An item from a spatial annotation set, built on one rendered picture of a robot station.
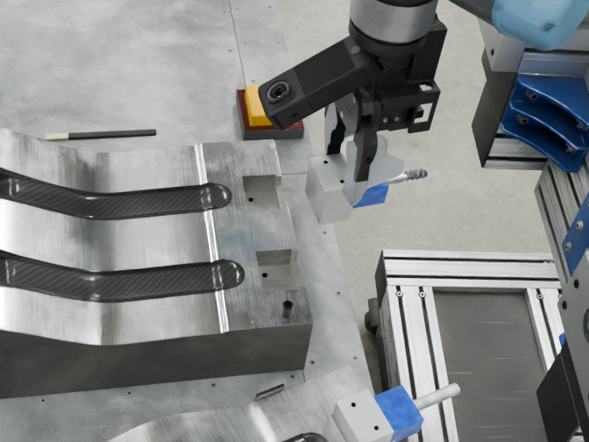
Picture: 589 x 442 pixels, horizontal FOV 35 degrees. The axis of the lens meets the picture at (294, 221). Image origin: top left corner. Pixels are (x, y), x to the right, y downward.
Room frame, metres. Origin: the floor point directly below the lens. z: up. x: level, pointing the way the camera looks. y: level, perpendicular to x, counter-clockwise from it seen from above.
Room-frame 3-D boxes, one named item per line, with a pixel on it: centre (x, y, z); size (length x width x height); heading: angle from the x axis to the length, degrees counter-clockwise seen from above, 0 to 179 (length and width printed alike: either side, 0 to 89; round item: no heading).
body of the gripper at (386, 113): (0.68, -0.06, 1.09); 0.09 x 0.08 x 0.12; 114
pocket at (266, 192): (0.69, 0.04, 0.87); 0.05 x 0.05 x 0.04; 16
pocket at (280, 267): (0.58, 0.01, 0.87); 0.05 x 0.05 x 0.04; 16
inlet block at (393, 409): (0.46, -0.13, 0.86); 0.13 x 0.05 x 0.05; 123
